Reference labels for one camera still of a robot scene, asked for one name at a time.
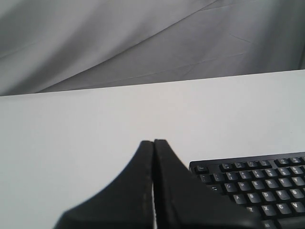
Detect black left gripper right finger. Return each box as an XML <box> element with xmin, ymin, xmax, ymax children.
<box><xmin>153</xmin><ymin>140</ymin><xmax>263</xmax><ymax>229</ymax></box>

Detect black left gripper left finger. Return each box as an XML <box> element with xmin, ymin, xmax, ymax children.
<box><xmin>55</xmin><ymin>141</ymin><xmax>154</xmax><ymax>229</ymax></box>

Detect black acer keyboard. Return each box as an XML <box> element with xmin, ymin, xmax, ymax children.
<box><xmin>189</xmin><ymin>152</ymin><xmax>305</xmax><ymax>229</ymax></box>

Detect grey backdrop cloth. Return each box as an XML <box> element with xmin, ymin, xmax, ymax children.
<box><xmin>0</xmin><ymin>0</ymin><xmax>305</xmax><ymax>96</ymax></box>

